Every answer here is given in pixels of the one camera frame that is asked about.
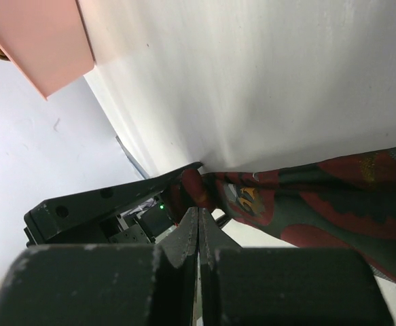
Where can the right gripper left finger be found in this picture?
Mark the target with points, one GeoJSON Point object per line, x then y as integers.
{"type": "Point", "coordinates": [104, 284]}

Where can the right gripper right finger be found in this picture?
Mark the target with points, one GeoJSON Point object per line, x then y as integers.
{"type": "Point", "coordinates": [284, 286]}

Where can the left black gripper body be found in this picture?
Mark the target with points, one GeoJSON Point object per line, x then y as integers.
{"type": "Point", "coordinates": [147, 223]}

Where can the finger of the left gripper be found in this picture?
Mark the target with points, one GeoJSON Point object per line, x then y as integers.
{"type": "Point", "coordinates": [77, 218]}

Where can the dark red patterned tie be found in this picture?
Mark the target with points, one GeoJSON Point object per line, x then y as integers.
{"type": "Point", "coordinates": [347, 202]}

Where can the pink compartment organizer tray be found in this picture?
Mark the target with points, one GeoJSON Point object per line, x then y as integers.
{"type": "Point", "coordinates": [47, 41]}

